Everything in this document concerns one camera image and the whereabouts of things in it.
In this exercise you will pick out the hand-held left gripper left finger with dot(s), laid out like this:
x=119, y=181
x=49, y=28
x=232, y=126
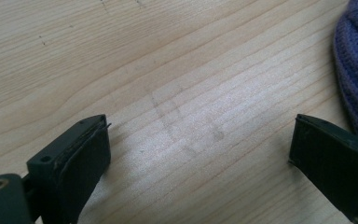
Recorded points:
x=74, y=168

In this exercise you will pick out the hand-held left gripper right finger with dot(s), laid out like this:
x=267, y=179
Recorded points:
x=332, y=161

